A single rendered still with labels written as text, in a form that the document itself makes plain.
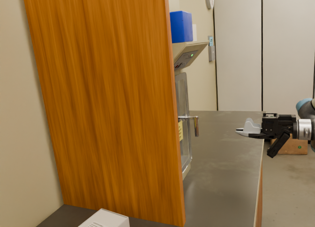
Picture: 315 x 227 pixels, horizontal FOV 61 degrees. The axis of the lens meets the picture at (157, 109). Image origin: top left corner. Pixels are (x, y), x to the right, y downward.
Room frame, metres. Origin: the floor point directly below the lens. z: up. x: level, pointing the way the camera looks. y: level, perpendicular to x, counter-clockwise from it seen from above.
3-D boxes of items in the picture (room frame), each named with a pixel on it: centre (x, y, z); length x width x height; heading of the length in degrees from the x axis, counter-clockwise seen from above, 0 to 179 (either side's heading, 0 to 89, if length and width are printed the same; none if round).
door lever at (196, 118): (1.08, -0.14, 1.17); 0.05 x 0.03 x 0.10; 65
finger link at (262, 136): (0.94, -0.38, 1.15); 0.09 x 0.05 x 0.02; 71
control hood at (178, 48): (0.97, -0.11, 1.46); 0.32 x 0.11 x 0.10; 156
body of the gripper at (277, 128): (0.94, -0.44, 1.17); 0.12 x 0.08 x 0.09; 66
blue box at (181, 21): (0.88, -0.07, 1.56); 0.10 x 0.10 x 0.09; 66
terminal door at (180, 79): (0.99, -0.07, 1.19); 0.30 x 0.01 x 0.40; 155
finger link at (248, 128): (0.96, -0.33, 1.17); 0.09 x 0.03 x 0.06; 71
